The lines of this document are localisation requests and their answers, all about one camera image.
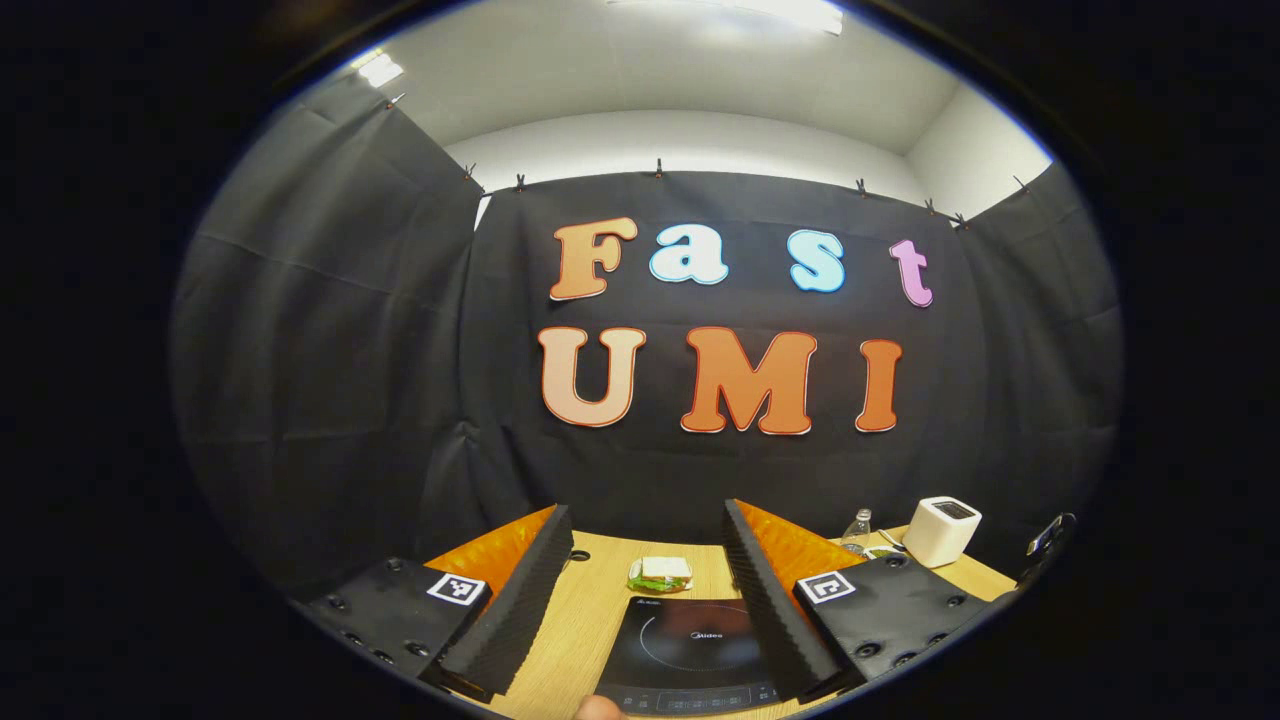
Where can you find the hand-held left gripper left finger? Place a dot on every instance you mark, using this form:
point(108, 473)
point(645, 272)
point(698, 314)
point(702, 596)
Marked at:
point(525, 610)

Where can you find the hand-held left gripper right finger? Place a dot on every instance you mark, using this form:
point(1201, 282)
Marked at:
point(770, 610)

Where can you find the black induction cooktop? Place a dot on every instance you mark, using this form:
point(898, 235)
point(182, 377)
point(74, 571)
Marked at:
point(690, 650)

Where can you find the white toaster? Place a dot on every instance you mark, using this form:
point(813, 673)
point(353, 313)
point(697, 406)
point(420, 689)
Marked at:
point(940, 530)

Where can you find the clear plastic water bottle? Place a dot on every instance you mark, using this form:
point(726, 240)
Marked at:
point(857, 535)

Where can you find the sandwich with lettuce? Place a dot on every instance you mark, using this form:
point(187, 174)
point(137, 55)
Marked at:
point(660, 573)

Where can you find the white spoon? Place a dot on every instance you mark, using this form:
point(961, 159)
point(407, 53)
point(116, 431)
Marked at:
point(892, 540)

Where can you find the black backdrop cloth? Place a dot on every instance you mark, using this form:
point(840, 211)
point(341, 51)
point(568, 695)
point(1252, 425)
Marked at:
point(350, 350)

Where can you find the row of black cloth clips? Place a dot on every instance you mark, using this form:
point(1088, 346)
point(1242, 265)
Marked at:
point(659, 168)

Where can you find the wide ceiling light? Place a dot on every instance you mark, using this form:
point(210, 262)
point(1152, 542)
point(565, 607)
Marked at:
point(740, 12)

